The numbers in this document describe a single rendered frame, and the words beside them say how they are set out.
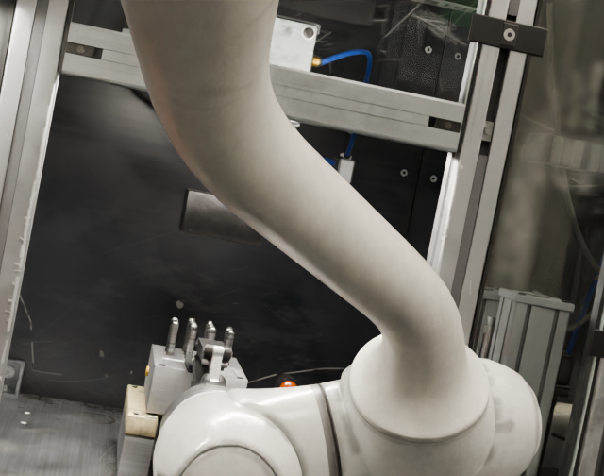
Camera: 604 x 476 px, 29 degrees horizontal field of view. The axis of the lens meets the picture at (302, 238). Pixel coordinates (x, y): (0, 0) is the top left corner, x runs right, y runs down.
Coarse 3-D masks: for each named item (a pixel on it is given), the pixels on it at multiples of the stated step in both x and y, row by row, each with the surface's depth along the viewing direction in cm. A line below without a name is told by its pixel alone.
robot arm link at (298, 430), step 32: (192, 416) 85; (224, 416) 83; (256, 416) 84; (288, 416) 85; (320, 416) 86; (160, 448) 86; (192, 448) 81; (224, 448) 80; (256, 448) 80; (288, 448) 83; (320, 448) 85
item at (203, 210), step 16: (192, 192) 124; (192, 208) 124; (208, 208) 124; (224, 208) 124; (192, 224) 124; (208, 224) 124; (224, 224) 124; (240, 224) 125; (240, 240) 125; (256, 240) 125
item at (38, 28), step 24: (48, 0) 103; (24, 96) 103; (24, 120) 103; (480, 168) 110; (480, 192) 110; (0, 216) 103; (0, 240) 104; (0, 264) 104; (432, 264) 112; (456, 264) 110; (456, 288) 110
